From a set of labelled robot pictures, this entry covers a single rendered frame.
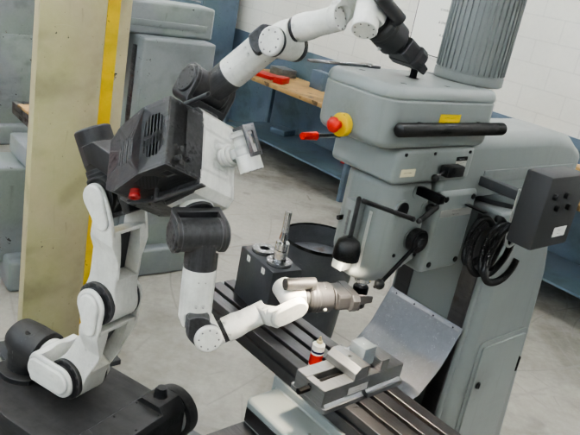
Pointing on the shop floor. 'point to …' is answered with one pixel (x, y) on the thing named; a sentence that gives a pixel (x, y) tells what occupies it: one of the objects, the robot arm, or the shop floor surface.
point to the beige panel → (66, 149)
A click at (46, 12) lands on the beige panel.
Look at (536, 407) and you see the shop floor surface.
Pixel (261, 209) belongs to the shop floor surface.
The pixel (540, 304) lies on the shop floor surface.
